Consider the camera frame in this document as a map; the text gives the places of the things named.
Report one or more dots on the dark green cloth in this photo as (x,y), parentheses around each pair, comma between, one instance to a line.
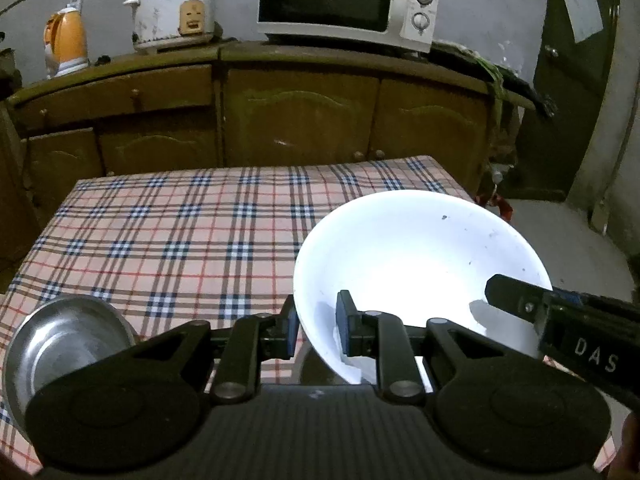
(505,77)

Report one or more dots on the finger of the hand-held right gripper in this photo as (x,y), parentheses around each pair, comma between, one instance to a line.
(515,300)

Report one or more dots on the dark green door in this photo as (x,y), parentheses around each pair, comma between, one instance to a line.
(570,120)

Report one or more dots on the orange electric kettle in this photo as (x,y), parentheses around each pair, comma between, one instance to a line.
(67,40)

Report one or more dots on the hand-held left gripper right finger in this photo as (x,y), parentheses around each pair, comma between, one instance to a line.
(344,325)

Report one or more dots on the small steel plate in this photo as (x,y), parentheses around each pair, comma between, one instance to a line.
(60,330)

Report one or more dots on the white ceramic bowl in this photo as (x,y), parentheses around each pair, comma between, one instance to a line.
(410,260)

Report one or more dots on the wooden kitchen cabinet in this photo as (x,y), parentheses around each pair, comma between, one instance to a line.
(300,110)

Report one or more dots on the plaid tablecloth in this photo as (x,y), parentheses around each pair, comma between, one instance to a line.
(180,240)

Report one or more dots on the white rice cooker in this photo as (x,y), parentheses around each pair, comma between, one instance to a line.
(172,15)

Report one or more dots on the white paper sheet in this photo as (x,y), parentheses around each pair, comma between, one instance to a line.
(580,7)

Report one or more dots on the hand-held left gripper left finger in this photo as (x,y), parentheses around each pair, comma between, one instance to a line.
(291,331)

